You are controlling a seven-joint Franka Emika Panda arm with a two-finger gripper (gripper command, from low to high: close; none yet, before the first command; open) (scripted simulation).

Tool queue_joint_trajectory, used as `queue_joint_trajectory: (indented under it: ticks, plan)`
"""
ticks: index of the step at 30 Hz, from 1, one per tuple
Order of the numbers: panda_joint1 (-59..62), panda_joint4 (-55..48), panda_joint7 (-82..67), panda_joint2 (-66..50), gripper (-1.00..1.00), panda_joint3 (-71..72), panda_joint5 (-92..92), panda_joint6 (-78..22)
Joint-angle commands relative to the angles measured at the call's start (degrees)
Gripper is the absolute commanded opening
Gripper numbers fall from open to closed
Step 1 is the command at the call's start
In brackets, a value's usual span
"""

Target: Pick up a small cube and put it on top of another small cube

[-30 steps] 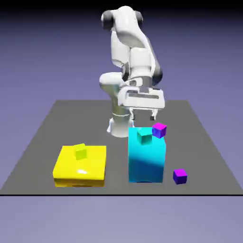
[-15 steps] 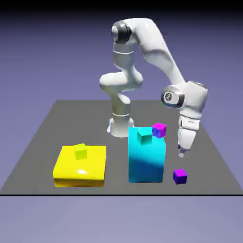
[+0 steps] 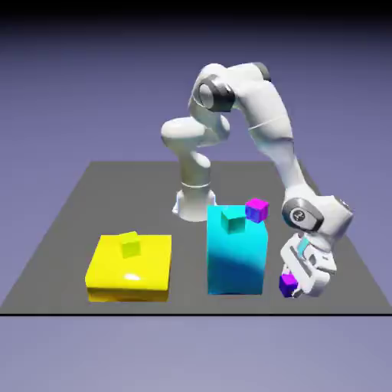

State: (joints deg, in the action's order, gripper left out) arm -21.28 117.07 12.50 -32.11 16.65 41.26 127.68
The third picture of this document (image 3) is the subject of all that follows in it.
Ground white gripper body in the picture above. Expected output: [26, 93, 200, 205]
[279, 234, 332, 298]

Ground small purple cube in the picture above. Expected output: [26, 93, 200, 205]
[279, 273, 299, 299]

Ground small magenta cube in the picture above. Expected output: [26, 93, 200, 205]
[245, 198, 270, 224]

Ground small cyan cube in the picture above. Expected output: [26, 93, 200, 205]
[220, 208, 247, 235]

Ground small yellow cube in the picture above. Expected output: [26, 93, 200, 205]
[118, 230, 142, 260]

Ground large cyan box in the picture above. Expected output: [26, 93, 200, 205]
[207, 204, 270, 296]

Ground large yellow box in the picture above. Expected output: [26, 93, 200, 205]
[84, 234, 173, 303]

